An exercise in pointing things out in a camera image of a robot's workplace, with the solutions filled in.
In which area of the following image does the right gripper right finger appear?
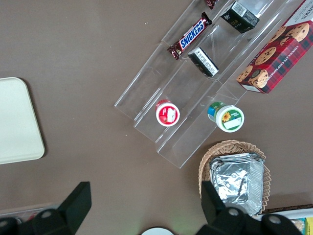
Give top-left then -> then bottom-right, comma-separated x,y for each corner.
197,180 -> 256,235

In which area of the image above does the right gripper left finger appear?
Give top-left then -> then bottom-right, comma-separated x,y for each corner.
23,181 -> 92,235

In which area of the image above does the light wicker basket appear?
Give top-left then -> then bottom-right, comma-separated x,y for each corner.
198,140 -> 272,216

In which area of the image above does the cream plastic tray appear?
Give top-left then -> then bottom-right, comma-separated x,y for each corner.
0,77 -> 45,165

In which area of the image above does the aluminium foil container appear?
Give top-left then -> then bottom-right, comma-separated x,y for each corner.
209,152 -> 265,216

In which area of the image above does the clear acrylic bottle rack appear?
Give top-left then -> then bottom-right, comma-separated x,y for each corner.
0,202 -> 58,221

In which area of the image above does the white plastic snack bin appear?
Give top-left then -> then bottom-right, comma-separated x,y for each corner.
259,204 -> 313,235

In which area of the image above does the clear cracker snack bag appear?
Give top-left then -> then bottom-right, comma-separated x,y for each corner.
291,218 -> 306,235

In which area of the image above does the green sunflower lid jar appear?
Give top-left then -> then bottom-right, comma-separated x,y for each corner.
207,101 -> 245,133

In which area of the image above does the yellow snack bar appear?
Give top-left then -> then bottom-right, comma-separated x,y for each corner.
304,217 -> 313,235

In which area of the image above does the red lid small jar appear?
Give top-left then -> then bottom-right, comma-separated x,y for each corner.
155,99 -> 181,127

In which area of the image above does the clear acrylic stepped shelf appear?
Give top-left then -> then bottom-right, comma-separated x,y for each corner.
113,0 -> 313,169

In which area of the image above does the small black carton box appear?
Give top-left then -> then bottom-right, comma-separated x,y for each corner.
187,47 -> 220,78
220,0 -> 260,34

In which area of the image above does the red tartan cookie box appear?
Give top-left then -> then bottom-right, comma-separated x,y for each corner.
236,0 -> 313,95

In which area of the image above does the Snickers chocolate bar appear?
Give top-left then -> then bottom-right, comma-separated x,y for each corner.
204,0 -> 222,10
167,11 -> 213,61

